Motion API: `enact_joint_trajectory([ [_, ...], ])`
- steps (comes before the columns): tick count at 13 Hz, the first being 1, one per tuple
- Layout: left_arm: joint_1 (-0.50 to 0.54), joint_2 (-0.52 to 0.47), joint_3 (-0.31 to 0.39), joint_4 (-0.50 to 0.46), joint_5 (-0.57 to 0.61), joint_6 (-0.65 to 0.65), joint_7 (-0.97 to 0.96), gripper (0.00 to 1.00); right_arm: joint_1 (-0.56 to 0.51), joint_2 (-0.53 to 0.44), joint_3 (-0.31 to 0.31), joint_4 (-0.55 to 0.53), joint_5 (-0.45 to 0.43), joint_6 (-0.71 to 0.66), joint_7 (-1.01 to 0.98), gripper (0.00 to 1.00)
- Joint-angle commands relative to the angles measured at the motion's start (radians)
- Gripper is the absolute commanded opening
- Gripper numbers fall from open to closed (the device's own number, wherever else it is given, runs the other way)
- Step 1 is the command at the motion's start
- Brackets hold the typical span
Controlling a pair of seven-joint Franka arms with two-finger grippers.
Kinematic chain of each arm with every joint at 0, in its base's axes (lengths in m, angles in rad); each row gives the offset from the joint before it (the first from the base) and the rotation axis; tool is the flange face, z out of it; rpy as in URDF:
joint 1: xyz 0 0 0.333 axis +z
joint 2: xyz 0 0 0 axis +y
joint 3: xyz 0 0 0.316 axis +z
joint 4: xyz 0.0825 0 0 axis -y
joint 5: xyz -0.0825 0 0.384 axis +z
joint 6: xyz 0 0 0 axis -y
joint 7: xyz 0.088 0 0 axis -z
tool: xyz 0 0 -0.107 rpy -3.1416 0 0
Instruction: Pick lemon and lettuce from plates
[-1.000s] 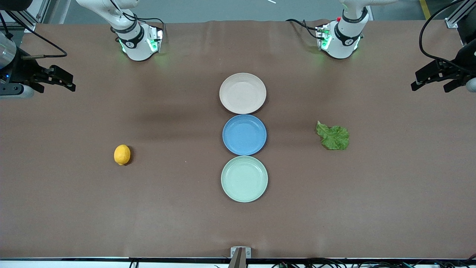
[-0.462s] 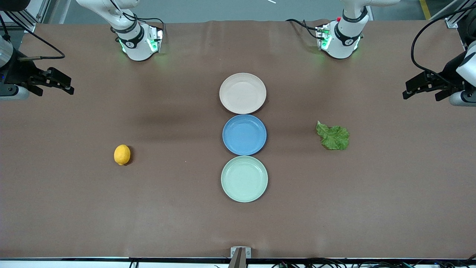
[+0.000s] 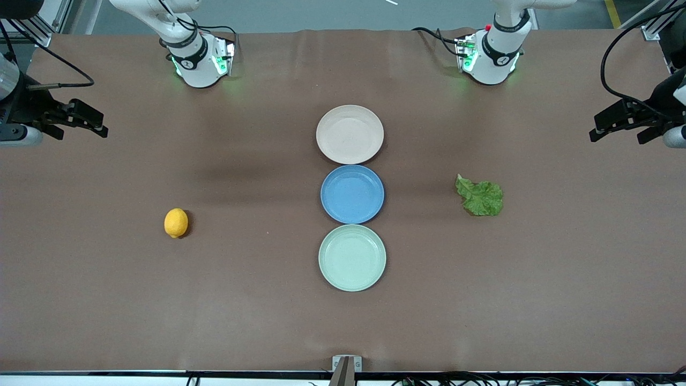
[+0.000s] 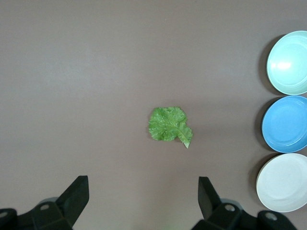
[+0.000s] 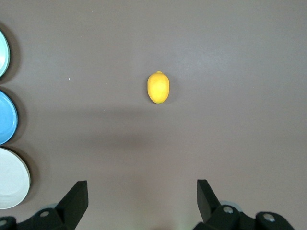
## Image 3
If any right base box green light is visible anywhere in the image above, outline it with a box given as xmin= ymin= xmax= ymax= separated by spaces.
xmin=212 ymin=36 xmax=236 ymax=77

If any black left base cable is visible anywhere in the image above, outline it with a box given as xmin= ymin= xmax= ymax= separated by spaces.
xmin=412 ymin=27 xmax=461 ymax=57

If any black cable bundle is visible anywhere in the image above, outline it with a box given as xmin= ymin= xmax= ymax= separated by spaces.
xmin=391 ymin=366 xmax=686 ymax=386

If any blue round plate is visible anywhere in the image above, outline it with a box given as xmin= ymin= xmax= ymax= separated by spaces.
xmin=320 ymin=165 xmax=385 ymax=225

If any beige round plate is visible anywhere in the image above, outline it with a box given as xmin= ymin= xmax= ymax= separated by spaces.
xmin=316 ymin=105 xmax=385 ymax=165

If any aluminium frame profile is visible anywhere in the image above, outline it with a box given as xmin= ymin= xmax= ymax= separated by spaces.
xmin=11 ymin=0 xmax=73 ymax=48
xmin=642 ymin=0 xmax=684 ymax=41

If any brown table cover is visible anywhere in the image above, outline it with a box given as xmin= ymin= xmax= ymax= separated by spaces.
xmin=0 ymin=28 xmax=686 ymax=373

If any grey metal bracket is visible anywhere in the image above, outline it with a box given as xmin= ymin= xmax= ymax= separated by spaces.
xmin=332 ymin=355 xmax=363 ymax=373

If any brown camera post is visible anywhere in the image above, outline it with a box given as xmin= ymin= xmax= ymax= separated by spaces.
xmin=328 ymin=358 xmax=356 ymax=386

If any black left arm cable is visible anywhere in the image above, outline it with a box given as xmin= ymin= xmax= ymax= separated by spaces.
xmin=600 ymin=4 xmax=686 ymax=116

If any yellow lemon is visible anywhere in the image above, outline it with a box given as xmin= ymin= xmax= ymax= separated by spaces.
xmin=163 ymin=208 xmax=189 ymax=239

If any pale green round plate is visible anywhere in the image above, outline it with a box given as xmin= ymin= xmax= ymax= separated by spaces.
xmin=318 ymin=224 xmax=386 ymax=292

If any green lettuce leaf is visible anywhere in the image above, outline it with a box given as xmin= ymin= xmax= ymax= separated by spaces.
xmin=455 ymin=173 xmax=504 ymax=218

